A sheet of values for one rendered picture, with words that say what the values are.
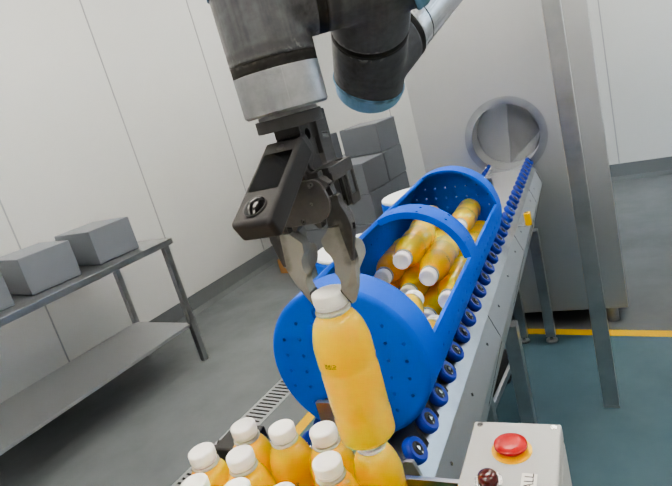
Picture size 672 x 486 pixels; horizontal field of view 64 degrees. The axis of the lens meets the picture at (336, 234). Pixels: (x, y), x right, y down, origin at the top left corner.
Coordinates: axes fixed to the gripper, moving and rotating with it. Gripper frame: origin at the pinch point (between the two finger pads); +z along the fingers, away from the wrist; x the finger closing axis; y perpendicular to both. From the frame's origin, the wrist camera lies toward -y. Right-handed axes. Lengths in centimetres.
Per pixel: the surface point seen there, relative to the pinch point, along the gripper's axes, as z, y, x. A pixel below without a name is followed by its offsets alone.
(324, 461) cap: 22.6, -0.1, 7.4
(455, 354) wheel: 35, 46, 2
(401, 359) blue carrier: 21.1, 21.4, 3.1
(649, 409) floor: 131, 163, -33
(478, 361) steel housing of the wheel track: 43, 56, 1
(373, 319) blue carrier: 13.9, 21.5, 6.1
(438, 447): 39.3, 23.6, 1.6
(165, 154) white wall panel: -9, 320, 309
